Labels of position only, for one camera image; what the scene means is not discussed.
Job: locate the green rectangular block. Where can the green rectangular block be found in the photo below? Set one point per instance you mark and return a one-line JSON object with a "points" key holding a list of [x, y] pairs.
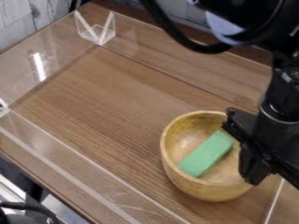
{"points": [[207, 154]]}

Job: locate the clear acrylic corner bracket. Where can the clear acrylic corner bracket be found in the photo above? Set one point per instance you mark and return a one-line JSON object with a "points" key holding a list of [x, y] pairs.
{"points": [[99, 34]]}

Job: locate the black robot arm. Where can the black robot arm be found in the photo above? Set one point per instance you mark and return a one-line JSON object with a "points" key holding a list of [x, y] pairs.
{"points": [[268, 24]]}

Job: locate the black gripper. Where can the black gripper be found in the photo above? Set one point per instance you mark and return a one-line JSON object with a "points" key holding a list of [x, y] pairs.
{"points": [[269, 144]]}

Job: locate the brown wooden bowl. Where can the brown wooden bowl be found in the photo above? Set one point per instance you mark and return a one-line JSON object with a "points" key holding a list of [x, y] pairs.
{"points": [[175, 172]]}

